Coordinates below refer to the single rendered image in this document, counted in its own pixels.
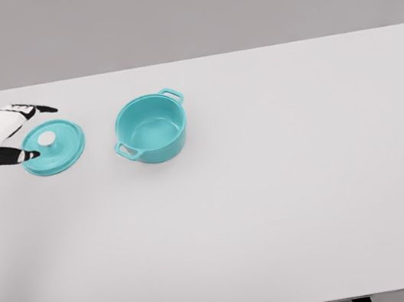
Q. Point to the teal pot lid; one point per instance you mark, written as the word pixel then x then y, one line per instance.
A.
pixel 57 144

